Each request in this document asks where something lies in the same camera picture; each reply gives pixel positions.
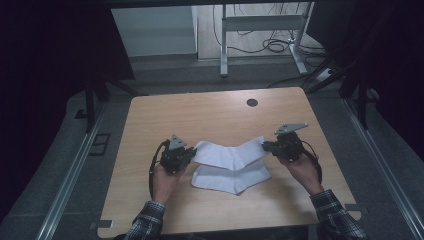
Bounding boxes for black rectangular floor frame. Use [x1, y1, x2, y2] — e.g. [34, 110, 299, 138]
[88, 133, 112, 157]

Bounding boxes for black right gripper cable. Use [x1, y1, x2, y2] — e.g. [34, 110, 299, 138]
[300, 140, 324, 185]

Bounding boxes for person's left hand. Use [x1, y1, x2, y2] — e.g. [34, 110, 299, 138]
[151, 163, 188, 205]

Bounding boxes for white power strip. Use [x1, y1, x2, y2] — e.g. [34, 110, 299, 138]
[314, 67, 335, 83]

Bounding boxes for tangle of black floor cables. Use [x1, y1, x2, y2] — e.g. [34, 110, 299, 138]
[212, 3, 327, 68]

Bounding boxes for aluminium floor rail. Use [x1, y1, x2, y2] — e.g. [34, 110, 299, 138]
[34, 103, 108, 240]
[341, 97, 424, 235]

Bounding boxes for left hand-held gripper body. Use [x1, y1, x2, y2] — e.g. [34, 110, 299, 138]
[159, 134, 193, 175]

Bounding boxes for grey tape piece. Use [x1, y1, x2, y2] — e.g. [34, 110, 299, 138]
[88, 219, 115, 231]
[344, 203, 370, 215]

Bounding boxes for person's right hand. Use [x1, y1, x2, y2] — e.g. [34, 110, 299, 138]
[278, 152, 325, 196]

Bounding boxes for black metal stand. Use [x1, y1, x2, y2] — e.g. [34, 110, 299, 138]
[305, 49, 382, 131]
[74, 59, 142, 134]

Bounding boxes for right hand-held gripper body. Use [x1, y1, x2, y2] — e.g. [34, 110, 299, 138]
[272, 123, 310, 163]

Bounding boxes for white metal desk frame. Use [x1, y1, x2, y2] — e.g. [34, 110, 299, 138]
[219, 2, 315, 79]

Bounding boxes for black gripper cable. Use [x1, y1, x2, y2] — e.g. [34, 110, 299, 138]
[300, 140, 324, 185]
[148, 139, 172, 201]

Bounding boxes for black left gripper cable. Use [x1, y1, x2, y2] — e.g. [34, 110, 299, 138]
[148, 139, 172, 201]

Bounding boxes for white panel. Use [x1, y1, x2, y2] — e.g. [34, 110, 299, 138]
[110, 5, 198, 58]

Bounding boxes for dark curtain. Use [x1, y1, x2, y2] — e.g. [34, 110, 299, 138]
[0, 0, 136, 221]
[306, 0, 424, 161]

